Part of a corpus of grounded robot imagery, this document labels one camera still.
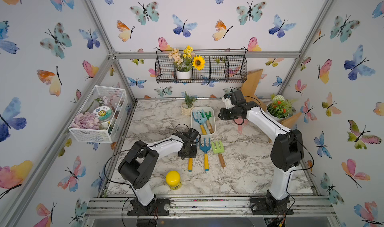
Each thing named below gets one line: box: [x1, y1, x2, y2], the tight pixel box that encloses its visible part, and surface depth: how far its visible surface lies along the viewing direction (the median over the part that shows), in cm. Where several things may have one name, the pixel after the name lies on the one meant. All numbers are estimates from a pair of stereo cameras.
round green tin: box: [93, 106, 113, 122], surface depth 67 cm
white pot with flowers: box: [168, 45, 206, 80], surface depth 86 cm
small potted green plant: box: [181, 90, 198, 116], surface depth 110 cm
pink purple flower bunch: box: [71, 111, 101, 130], surface depth 61 cm
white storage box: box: [190, 106, 217, 137], surface depth 107 cm
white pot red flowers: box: [266, 94, 296, 120], surface depth 87 cm
